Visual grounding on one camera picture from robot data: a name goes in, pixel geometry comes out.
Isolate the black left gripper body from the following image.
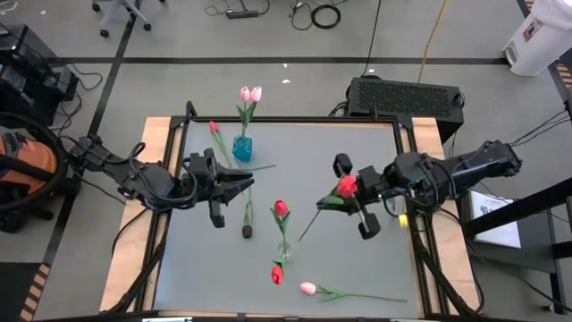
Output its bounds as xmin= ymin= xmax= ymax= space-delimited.
xmin=181 ymin=148 xmax=230 ymax=229

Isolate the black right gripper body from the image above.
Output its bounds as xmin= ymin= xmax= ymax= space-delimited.
xmin=332 ymin=153 xmax=390 ymax=241

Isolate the red artificial tulip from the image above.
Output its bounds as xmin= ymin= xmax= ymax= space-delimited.
xmin=208 ymin=120 xmax=234 ymax=170
xmin=270 ymin=255 xmax=287 ymax=286
xmin=270 ymin=199 xmax=291 ymax=258
xmin=298 ymin=174 xmax=359 ymax=242

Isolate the black artificial tulip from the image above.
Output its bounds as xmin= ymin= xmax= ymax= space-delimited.
xmin=241 ymin=187 xmax=255 ymax=240

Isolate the pink artificial tulip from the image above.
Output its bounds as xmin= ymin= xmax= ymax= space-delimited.
xmin=235 ymin=86 xmax=252 ymax=140
xmin=243 ymin=85 xmax=264 ymax=140
xmin=299 ymin=280 xmax=408 ymax=303

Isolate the teal textured glass vase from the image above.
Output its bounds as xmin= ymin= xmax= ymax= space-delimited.
xmin=231 ymin=135 xmax=254 ymax=163

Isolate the wooden table side board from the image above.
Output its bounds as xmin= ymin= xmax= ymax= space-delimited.
xmin=98 ymin=116 xmax=173 ymax=313
xmin=410 ymin=116 xmax=480 ymax=314

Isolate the black vented computer tower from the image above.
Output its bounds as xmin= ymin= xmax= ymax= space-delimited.
xmin=347 ymin=75 xmax=466 ymax=145

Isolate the white paper sheet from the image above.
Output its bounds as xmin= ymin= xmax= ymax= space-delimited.
xmin=468 ymin=191 xmax=523 ymax=250

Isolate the orange black vacuum cleaner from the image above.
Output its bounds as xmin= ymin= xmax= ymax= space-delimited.
xmin=0 ymin=110 xmax=71 ymax=214

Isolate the dark side table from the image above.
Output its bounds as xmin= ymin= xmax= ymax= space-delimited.
xmin=462 ymin=177 xmax=572 ymax=314

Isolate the black power strip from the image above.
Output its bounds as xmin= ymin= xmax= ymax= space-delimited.
xmin=225 ymin=8 xmax=260 ymax=20

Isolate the orange shop vacuum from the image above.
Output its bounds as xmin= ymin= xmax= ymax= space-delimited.
xmin=0 ymin=127 xmax=59 ymax=198

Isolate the gray office chair base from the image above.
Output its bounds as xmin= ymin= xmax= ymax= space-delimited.
xmin=91 ymin=0 xmax=156 ymax=39

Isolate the black electronics stack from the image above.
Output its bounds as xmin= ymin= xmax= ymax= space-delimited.
xmin=0 ymin=24 xmax=80 ymax=129

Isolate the white trash bin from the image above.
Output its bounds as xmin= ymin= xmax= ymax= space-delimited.
xmin=502 ymin=0 xmax=572 ymax=77

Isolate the black aluminium table frame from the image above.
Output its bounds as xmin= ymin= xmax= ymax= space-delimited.
xmin=151 ymin=101 xmax=433 ymax=319

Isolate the black hanging cable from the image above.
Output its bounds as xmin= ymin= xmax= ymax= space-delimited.
xmin=360 ymin=0 xmax=383 ymax=77

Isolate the coiled black cable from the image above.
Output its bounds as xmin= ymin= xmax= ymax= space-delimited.
xmin=310 ymin=3 xmax=343 ymax=30

